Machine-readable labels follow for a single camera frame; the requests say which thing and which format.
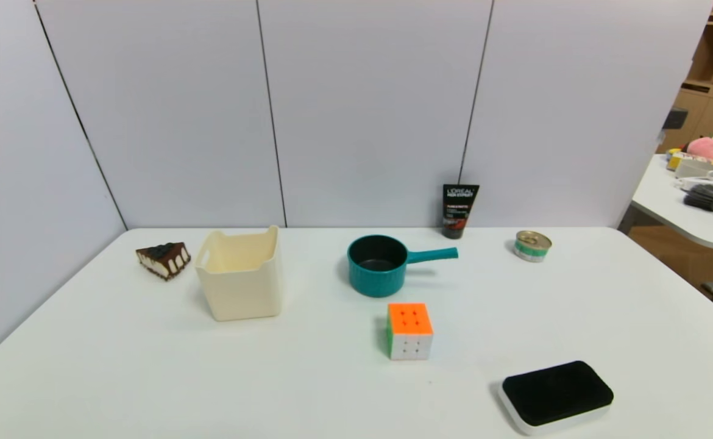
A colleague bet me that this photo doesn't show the chocolate cake slice toy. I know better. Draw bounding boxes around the chocolate cake slice toy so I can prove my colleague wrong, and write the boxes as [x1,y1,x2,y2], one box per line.
[136,242,191,281]

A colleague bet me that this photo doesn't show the cream plastic storage box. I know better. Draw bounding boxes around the cream plastic storage box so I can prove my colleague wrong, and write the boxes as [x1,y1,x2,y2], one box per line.
[195,226,283,322]

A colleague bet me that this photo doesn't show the black face wash tube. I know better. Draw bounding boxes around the black face wash tube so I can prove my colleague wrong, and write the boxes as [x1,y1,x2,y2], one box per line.
[442,184,480,240]

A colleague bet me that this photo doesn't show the rubik's cube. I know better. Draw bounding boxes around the rubik's cube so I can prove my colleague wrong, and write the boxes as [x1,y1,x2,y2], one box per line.
[385,302,435,361]

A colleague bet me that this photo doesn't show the small green-label tin can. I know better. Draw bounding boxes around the small green-label tin can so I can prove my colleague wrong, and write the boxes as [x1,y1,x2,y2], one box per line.
[513,230,553,263]

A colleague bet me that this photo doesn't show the black and white eraser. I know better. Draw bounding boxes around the black and white eraser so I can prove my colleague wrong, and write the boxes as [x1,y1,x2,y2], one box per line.
[498,360,615,436]

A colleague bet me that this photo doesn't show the white side table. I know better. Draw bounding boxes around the white side table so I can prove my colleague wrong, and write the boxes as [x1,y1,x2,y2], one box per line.
[617,135,713,251]

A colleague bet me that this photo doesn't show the pink plush toy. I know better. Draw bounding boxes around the pink plush toy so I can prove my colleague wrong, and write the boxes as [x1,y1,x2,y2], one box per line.
[687,137,713,163]

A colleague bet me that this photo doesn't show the teal saucepan with handle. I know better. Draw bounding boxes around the teal saucepan with handle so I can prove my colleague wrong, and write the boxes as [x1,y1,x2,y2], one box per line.
[347,235,459,298]

